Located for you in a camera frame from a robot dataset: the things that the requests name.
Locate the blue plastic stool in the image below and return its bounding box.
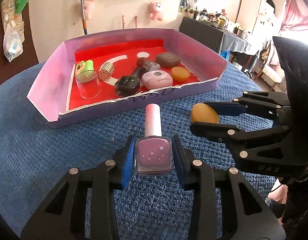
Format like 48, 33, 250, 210
220, 50, 230, 61

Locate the green plush on door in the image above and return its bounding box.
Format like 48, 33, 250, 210
15, 0, 29, 15

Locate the pink plush wall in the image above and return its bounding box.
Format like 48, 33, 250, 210
84, 0, 95, 20
149, 2, 163, 22

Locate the person's right hand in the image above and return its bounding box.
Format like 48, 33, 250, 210
268, 185, 288, 204

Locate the orange soap in tray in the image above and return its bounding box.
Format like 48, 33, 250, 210
171, 67, 191, 82

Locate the pink plush left wall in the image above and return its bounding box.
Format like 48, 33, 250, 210
84, 0, 95, 20

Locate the dark brown door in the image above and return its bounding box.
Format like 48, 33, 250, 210
0, 0, 38, 85

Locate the white cabinet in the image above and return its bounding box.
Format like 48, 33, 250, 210
236, 0, 275, 36

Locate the plastic bag on door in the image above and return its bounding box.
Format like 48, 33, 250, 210
3, 24, 23, 62

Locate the orange handled broom stick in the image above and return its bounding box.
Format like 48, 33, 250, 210
80, 0, 88, 35

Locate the red paper tray liner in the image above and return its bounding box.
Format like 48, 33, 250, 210
67, 38, 201, 111

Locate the black nail polish bottle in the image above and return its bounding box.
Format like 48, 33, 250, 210
114, 67, 142, 97

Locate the red cap glitter jar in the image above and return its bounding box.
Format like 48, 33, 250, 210
136, 57, 161, 72

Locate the pink nail polish bottle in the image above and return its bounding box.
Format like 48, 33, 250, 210
134, 103, 174, 176

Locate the orange round soap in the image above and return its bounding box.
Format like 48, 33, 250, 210
191, 103, 219, 124

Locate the beige hanging door organizer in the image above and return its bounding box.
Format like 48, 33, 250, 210
1, 0, 25, 43

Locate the side table dark cloth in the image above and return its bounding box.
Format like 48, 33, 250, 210
179, 17, 256, 55

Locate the brown eyeshadow compact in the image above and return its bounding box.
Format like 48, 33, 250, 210
156, 51, 181, 68

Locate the pink oval compact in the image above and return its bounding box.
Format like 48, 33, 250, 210
141, 70, 173, 90

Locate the pink plush right wall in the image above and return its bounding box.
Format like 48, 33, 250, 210
149, 2, 163, 22

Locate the clear plastic cup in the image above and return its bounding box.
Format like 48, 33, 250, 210
75, 70, 101, 99

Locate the green capybara toy roller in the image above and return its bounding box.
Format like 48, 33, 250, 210
74, 60, 115, 83

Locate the purple cardboard tray box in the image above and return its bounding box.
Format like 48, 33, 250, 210
27, 28, 228, 127

